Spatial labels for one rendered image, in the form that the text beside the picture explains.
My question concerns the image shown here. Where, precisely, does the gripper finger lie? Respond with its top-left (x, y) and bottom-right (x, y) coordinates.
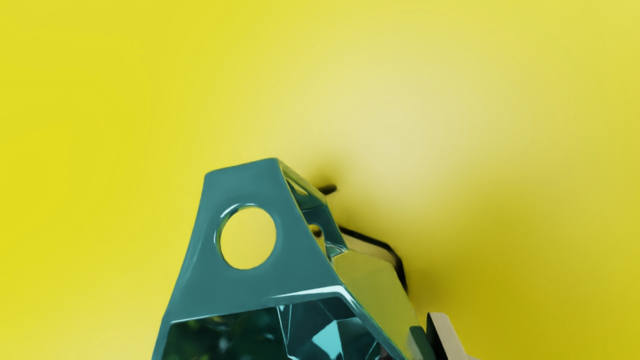
top-left (426, 312), bottom-right (480, 360)

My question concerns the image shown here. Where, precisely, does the teal faceted mug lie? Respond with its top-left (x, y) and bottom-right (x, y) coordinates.
top-left (151, 158), bottom-right (437, 360)

